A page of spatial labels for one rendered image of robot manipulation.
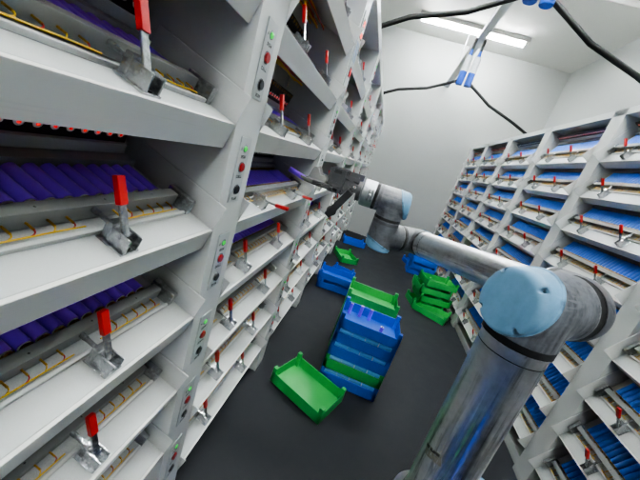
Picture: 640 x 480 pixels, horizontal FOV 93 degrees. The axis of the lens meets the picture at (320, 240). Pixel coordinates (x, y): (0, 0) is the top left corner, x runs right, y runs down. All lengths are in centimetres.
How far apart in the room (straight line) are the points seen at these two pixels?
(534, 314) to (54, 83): 61
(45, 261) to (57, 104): 16
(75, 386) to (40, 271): 19
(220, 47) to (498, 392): 72
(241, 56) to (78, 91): 29
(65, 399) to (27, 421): 4
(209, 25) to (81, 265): 40
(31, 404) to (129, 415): 25
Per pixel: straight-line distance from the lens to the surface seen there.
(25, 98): 32
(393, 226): 102
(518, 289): 58
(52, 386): 53
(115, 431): 72
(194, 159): 58
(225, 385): 133
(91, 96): 35
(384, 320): 170
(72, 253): 42
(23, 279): 38
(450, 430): 71
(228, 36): 58
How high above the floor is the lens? 108
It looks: 16 degrees down
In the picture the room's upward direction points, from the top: 18 degrees clockwise
